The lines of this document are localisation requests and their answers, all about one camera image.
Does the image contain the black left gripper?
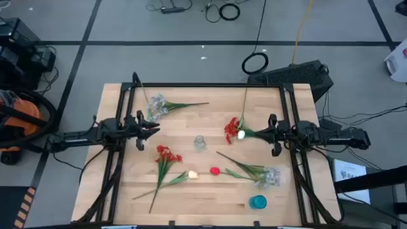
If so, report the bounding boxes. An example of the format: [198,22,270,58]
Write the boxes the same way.
[125,109,161,151]

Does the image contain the clear glass vase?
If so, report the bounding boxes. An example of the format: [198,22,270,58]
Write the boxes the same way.
[193,135,207,153]

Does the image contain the black perforated computer case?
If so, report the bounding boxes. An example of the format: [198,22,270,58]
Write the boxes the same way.
[247,59,335,103]

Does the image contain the black floor cables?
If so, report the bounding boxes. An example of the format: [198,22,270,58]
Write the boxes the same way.
[317,103,407,128]

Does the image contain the yellow hanging cable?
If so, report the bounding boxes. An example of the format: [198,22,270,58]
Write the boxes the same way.
[291,0,314,66]

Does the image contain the black metal beam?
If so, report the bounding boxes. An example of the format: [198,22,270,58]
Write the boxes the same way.
[333,165,407,194]

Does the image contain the orange vacuum cleaner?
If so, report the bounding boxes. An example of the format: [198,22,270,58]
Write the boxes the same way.
[0,87,60,149]

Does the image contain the white blossom flower spray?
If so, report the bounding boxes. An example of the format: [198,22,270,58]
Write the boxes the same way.
[146,94,210,122]
[216,151,282,189]

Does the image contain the white artificial tulip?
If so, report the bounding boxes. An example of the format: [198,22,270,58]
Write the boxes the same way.
[237,87,249,141]
[132,170,200,201]

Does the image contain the orange shop vacuum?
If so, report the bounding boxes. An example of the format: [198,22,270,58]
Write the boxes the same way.
[0,89,44,165]

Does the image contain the black mat hazard striped edge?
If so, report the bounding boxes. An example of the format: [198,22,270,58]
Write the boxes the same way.
[0,186,36,229]

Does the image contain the black hanging cable coiled end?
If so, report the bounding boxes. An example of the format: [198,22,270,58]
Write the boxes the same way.
[241,0,270,76]

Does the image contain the black coiled cable ring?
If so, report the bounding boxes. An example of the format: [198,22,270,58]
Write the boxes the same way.
[218,3,241,22]

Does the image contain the red blossom flower spray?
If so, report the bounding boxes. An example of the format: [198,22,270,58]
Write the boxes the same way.
[148,144,184,214]
[223,116,258,145]

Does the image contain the white printed paper sign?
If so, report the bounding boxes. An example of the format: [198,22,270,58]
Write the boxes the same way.
[333,158,371,204]

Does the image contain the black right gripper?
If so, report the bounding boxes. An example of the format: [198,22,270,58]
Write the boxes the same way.
[254,113,299,158]

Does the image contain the teal glass vase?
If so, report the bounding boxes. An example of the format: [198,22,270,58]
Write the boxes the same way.
[248,194,268,210]

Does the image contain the white plastic object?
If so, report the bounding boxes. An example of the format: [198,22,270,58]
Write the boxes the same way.
[383,38,407,84]

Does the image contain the small black equipment box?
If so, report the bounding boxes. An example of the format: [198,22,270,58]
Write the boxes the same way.
[30,46,57,73]

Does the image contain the large black equipment case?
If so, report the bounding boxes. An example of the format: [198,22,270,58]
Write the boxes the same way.
[0,17,42,90]

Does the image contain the black power strip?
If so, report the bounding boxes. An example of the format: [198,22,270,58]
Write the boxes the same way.
[160,6,186,14]

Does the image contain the black aluminium table frame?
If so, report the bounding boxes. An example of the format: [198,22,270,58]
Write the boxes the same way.
[76,72,343,228]

